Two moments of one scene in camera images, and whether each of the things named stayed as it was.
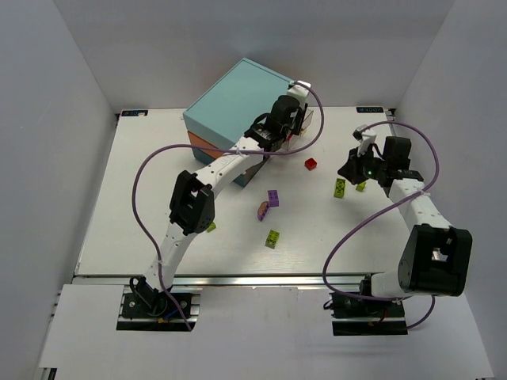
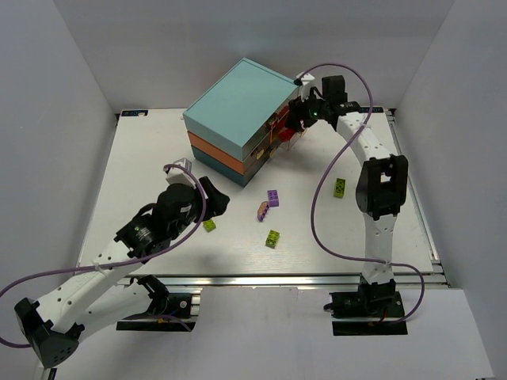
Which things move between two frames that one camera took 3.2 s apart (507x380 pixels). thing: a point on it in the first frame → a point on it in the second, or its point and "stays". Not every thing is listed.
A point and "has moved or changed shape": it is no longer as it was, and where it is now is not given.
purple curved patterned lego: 262,210 stays
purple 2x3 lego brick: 272,198 stays
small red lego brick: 310,164 has moved or changed shape
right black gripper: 354,169 → 297,115
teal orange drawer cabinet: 223,115 stays
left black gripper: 299,119 → 206,199
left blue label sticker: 133,112 stays
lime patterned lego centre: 272,239 stays
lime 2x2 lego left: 211,226 stays
